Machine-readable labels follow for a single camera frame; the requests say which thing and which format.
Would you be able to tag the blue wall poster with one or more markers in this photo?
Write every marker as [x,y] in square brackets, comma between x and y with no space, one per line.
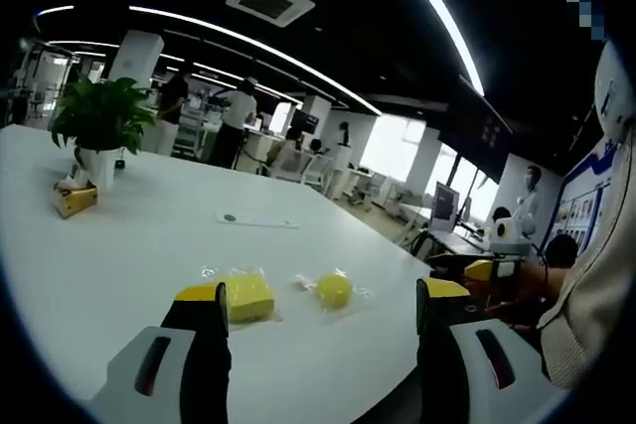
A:
[579,205]

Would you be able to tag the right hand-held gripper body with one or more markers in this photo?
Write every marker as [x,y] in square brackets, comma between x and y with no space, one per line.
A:
[507,238]

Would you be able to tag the long ceiling light strip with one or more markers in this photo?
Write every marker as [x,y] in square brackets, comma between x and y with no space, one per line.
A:
[437,12]

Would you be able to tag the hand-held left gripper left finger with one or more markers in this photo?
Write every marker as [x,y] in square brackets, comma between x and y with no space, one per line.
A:
[149,374]

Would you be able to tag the white plant pot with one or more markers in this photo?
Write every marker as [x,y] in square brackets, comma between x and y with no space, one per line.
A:
[99,166]

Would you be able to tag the computer monitor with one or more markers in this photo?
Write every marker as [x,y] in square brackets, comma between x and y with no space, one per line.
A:
[443,208]

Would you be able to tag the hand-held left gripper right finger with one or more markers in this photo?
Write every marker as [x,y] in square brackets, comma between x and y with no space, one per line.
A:
[467,374]

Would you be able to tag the large dark hanging screen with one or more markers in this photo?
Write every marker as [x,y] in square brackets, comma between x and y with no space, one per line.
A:
[477,136]

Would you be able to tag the person's beige clothing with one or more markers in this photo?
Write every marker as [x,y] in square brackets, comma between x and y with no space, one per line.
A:
[591,285]

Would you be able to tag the yellow round silicone block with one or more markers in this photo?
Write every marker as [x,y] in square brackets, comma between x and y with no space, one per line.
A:
[334,291]

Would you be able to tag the yellow rectangular silicone block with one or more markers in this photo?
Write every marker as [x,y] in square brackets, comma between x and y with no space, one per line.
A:
[251,297]

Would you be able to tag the green potted plant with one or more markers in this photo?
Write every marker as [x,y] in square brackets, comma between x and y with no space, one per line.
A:
[102,113]

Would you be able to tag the white pillar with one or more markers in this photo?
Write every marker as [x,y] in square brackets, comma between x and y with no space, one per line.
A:
[135,59]

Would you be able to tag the flat white card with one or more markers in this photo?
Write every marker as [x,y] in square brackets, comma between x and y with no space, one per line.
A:
[256,220]

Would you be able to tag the yellow tissue box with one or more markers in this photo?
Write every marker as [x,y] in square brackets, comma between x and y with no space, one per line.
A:
[74,200]

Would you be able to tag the white worn chest device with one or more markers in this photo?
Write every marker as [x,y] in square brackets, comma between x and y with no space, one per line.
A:
[616,86]

